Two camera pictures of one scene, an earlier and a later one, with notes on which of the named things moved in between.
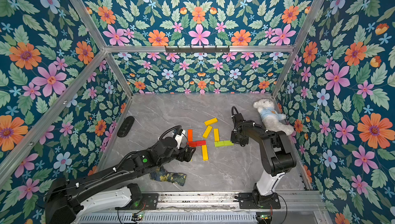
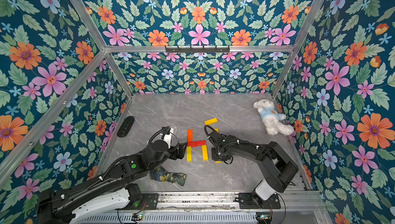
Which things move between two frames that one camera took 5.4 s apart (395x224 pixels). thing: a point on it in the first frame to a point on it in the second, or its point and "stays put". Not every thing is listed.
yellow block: (204, 152) stays put
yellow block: (211, 122) stays put
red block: (192, 144) stays put
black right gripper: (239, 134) to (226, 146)
